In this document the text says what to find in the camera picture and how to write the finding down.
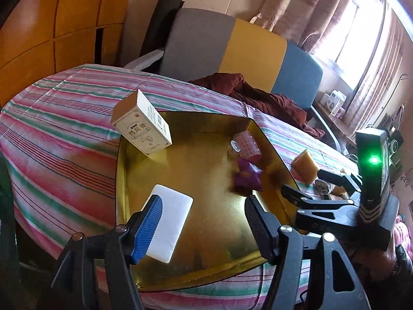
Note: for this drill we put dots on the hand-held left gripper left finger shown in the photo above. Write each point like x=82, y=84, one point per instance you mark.
x=150, y=229

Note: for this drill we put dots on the pink checkered packet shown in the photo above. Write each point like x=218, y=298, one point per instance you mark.
x=246, y=145

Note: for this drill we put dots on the white box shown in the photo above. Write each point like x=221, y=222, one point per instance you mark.
x=329, y=98
x=338, y=106

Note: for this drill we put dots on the yellow sponge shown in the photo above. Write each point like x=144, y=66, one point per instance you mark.
x=305, y=166

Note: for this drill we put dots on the dark red cloth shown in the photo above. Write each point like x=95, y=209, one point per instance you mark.
x=258, y=100

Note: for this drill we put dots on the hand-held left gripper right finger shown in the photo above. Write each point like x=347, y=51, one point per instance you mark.
x=261, y=229

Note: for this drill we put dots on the wooden side desk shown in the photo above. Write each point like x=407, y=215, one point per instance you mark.
x=338, y=124

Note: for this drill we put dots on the beige medicine box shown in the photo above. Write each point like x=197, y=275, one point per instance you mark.
x=142, y=126

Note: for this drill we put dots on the gold metal tray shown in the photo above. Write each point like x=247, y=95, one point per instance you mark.
x=206, y=180

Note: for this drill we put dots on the person's right forearm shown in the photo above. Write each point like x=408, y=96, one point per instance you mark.
x=377, y=264

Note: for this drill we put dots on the window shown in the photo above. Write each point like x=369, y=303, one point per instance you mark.
x=358, y=32

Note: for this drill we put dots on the beige patterned curtain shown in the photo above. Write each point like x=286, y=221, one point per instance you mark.
x=300, y=6
x=377, y=71

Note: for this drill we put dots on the purple snack packet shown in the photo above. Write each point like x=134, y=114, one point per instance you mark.
x=246, y=176

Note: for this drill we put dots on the grey yellow blue sofa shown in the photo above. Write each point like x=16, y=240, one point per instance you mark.
x=200, y=45

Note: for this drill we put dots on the black rolled mat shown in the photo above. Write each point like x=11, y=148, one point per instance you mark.
x=161, y=22

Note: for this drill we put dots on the pink patterned clothing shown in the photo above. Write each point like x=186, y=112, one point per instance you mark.
x=401, y=229

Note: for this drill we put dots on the white foam block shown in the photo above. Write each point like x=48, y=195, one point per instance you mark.
x=174, y=219

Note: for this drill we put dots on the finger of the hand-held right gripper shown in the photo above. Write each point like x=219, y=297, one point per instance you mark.
x=338, y=179
x=303, y=200

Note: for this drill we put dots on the black device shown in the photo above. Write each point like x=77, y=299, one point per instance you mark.
x=393, y=143

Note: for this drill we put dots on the white sofa armrest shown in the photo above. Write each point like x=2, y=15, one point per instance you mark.
x=145, y=59

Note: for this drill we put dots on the dark green chair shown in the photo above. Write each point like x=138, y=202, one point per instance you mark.
x=6, y=206

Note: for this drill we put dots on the wooden wardrobe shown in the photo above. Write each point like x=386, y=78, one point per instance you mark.
x=38, y=38

